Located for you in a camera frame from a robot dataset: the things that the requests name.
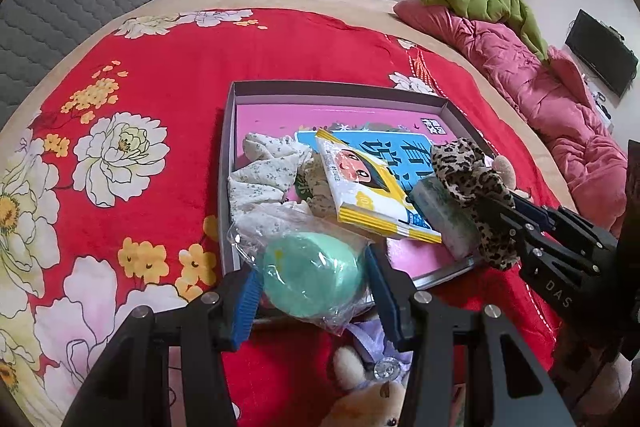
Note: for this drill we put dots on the shallow grey cardboard box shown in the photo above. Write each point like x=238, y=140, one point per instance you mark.
x=280, y=117

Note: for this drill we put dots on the black wall television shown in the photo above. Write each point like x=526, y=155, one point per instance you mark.
x=600, y=52

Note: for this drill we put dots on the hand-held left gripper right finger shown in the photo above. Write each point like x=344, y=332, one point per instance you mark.
x=382, y=292

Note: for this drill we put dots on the mint green sponge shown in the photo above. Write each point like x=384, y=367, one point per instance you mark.
x=310, y=277

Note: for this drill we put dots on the pink quilt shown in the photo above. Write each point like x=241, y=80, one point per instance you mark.
x=540, y=97

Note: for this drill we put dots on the red floral blanket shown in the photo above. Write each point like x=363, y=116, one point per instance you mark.
x=165, y=72

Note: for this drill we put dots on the leopard print scrunchie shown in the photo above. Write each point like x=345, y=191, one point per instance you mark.
x=465, y=177

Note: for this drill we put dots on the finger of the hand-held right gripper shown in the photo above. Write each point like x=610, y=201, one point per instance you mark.
x=535, y=213
x=500, y=217

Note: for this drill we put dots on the small tan plush bear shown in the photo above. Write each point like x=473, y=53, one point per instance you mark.
x=505, y=167

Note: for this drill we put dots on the yellow picture book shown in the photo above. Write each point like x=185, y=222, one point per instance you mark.
x=360, y=187

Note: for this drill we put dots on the green blanket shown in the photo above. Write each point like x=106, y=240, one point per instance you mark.
x=475, y=4

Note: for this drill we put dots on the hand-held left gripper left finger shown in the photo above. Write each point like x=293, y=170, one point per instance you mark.
x=245, y=307

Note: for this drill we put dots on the plush bear with gem dress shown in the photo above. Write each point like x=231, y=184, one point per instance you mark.
x=370, y=402

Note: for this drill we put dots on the white floral scrunchie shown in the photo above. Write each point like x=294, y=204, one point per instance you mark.
x=265, y=177

